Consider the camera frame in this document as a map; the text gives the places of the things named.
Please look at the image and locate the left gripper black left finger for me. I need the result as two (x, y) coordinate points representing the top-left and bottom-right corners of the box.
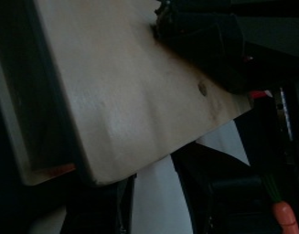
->
(59, 174), (137, 234)

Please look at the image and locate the light wooden board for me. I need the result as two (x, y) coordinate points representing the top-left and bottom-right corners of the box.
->
(33, 0), (254, 187)

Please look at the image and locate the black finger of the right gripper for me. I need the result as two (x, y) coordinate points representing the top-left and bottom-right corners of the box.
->
(153, 0), (250, 95)

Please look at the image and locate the white flat board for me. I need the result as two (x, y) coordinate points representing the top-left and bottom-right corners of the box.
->
(27, 120), (252, 234)

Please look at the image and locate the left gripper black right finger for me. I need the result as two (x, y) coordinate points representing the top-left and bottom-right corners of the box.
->
(170, 142), (289, 234)

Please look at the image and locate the orange toy carrot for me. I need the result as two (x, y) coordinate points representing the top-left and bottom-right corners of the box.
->
(261, 173), (299, 234)

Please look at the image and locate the small red piece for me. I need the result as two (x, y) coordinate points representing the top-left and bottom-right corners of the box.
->
(249, 89), (276, 101)

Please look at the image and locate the silver metal strip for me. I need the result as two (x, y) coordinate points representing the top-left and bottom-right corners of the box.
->
(276, 86), (296, 143)

